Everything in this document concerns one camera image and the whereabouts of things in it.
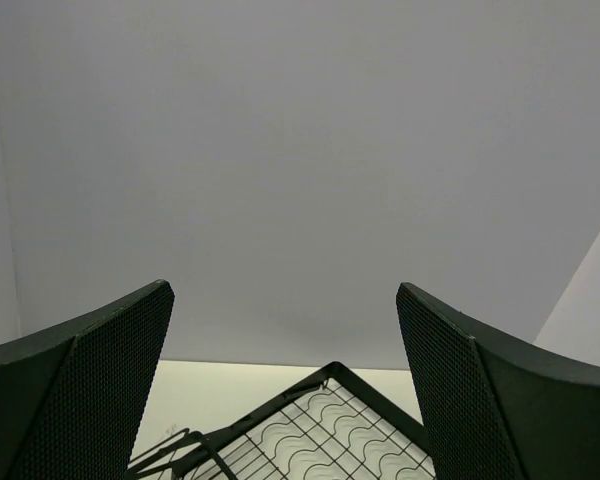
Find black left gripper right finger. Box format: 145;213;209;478
396;282;600;479

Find black wire dish rack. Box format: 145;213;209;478
125;362;436;479

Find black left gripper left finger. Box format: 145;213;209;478
0;280;174;479

